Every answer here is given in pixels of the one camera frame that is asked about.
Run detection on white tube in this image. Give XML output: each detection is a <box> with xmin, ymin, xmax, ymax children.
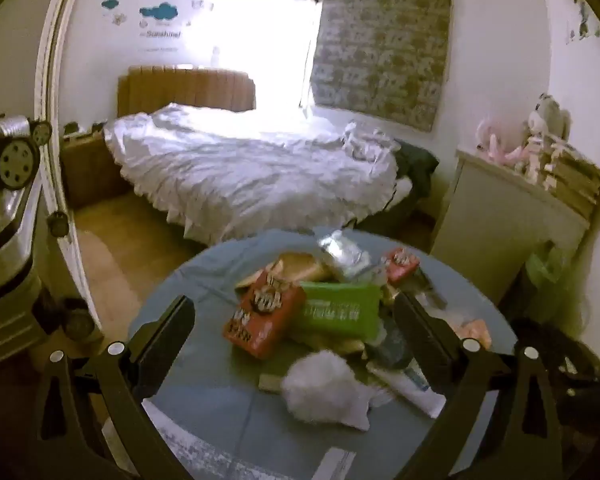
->
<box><xmin>367</xmin><ymin>360</ymin><xmax>446</xmax><ymax>420</ymax></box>

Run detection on bed with tan headboard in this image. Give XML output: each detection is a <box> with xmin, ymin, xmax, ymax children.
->
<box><xmin>102</xmin><ymin>65</ymin><xmax>438</xmax><ymax>241</ymax></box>

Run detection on blue star print tablecloth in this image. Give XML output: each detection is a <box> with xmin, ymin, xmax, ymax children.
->
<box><xmin>127</xmin><ymin>227</ymin><xmax>518</xmax><ymax>480</ymax></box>

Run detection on orange wrapper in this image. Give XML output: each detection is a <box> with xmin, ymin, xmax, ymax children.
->
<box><xmin>450</xmin><ymin>317</ymin><xmax>493</xmax><ymax>351</ymax></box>

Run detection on dark wrapper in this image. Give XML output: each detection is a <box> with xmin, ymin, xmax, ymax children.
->
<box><xmin>365</xmin><ymin>310</ymin><xmax>416</xmax><ymax>366</ymax></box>

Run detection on wooden nightstand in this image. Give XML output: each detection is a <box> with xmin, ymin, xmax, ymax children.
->
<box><xmin>60</xmin><ymin>120</ymin><xmax>131</xmax><ymax>211</ymax></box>

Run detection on grey plush toy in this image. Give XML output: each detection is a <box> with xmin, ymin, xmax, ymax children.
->
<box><xmin>525</xmin><ymin>95</ymin><xmax>573</xmax><ymax>181</ymax></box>

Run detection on small animal wall stickers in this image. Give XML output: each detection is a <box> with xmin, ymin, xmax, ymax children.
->
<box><xmin>565</xmin><ymin>0</ymin><xmax>600</xmax><ymax>46</ymax></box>

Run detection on crumpled white tissue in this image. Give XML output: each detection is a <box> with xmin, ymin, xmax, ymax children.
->
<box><xmin>280</xmin><ymin>350</ymin><xmax>381</xmax><ymax>433</ymax></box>

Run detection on silver foil bag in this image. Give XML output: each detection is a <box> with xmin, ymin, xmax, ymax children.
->
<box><xmin>317</xmin><ymin>230</ymin><xmax>381</xmax><ymax>281</ymax></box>

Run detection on small red packet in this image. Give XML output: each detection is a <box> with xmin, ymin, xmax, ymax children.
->
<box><xmin>382</xmin><ymin>247</ymin><xmax>421</xmax><ymax>286</ymax></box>

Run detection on red snack box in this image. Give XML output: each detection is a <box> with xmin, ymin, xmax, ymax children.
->
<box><xmin>222</xmin><ymin>270</ymin><xmax>306</xmax><ymax>361</ymax></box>

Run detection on cloud wall stickers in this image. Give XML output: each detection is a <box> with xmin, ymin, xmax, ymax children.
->
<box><xmin>100</xmin><ymin>0</ymin><xmax>216</xmax><ymax>53</ymax></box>

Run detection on tan paper wrapper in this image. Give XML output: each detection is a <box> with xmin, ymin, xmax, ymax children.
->
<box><xmin>235</xmin><ymin>252</ymin><xmax>331</xmax><ymax>291</ymax></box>

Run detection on white door frame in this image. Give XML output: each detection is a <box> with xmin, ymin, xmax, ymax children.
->
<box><xmin>34</xmin><ymin>0</ymin><xmax>106</xmax><ymax>341</ymax></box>

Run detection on dark green blanket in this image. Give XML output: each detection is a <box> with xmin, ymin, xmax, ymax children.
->
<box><xmin>395</xmin><ymin>140</ymin><xmax>440</xmax><ymax>196</ymax></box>

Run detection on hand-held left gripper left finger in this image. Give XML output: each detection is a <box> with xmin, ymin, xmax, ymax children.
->
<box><xmin>27</xmin><ymin>294</ymin><xmax>197</xmax><ymax>480</ymax></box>

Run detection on green packet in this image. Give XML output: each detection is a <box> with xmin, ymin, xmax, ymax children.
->
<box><xmin>290</xmin><ymin>282</ymin><xmax>383</xmax><ymax>346</ymax></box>

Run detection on crumpled white cloth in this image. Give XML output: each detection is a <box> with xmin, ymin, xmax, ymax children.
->
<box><xmin>342</xmin><ymin>120</ymin><xmax>398</xmax><ymax>163</ymax></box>

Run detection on stack of books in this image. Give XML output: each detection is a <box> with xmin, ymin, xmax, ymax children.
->
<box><xmin>542</xmin><ymin>137</ymin><xmax>600</xmax><ymax>221</ymax></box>

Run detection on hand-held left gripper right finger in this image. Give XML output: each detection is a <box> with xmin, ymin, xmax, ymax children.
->
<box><xmin>392</xmin><ymin>290</ymin><xmax>566</xmax><ymax>480</ymax></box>

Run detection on silver ribbed suitcase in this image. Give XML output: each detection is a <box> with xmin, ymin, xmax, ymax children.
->
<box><xmin>0</xmin><ymin>110</ymin><xmax>103</xmax><ymax>361</ymax></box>

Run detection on floral roman blind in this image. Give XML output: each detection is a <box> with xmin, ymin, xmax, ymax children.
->
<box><xmin>310</xmin><ymin>0</ymin><xmax>453</xmax><ymax>133</ymax></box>

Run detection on white ruffled duvet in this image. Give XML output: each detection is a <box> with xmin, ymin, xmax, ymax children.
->
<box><xmin>102</xmin><ymin>102</ymin><xmax>413</xmax><ymax>243</ymax></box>

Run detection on white cabinet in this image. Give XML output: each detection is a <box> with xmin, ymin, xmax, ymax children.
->
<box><xmin>430</xmin><ymin>147</ymin><xmax>593</xmax><ymax>306</ymax></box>

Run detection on pink plush toy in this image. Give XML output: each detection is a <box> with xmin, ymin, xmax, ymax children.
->
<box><xmin>475</xmin><ymin>120</ymin><xmax>528</xmax><ymax>166</ymax></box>

